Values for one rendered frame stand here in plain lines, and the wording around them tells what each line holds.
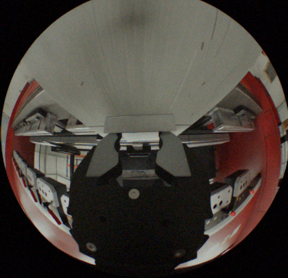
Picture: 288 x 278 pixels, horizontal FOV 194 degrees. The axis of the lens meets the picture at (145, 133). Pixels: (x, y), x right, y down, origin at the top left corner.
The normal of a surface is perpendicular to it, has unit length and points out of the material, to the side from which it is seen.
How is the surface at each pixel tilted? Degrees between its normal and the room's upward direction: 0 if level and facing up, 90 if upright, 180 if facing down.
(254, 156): 90
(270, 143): 90
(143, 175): 90
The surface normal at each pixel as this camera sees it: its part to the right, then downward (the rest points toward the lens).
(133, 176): 0.04, -0.31
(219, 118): -1.00, 0.02
